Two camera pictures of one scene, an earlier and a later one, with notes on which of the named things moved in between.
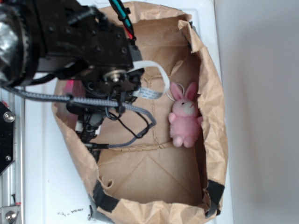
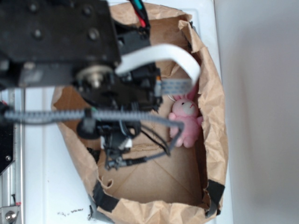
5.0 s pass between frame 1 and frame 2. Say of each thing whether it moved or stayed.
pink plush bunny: stayed
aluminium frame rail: stayed
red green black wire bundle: moved
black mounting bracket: stayed
